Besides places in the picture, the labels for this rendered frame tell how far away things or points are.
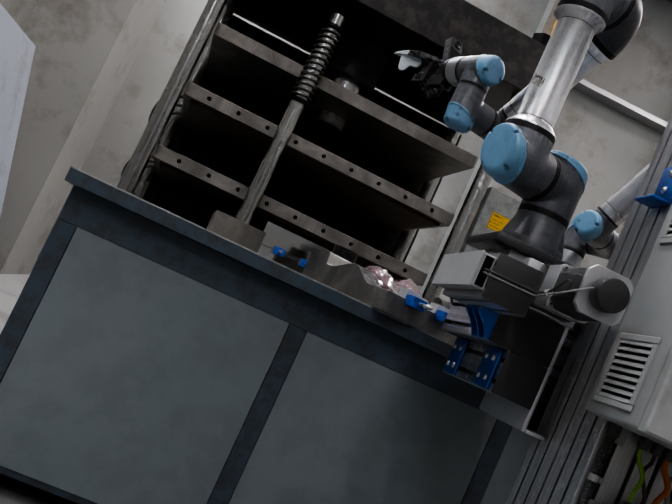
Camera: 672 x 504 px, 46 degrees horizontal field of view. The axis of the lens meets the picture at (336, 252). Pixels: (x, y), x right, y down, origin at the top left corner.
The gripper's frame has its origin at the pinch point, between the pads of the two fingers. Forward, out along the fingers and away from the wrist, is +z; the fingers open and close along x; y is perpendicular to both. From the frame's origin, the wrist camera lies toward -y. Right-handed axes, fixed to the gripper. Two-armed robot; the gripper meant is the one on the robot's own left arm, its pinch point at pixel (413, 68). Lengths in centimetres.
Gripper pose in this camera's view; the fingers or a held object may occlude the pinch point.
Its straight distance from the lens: 230.2
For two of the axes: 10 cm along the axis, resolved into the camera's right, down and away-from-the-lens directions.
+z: -5.1, -1.6, 8.4
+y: -5.1, 8.4, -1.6
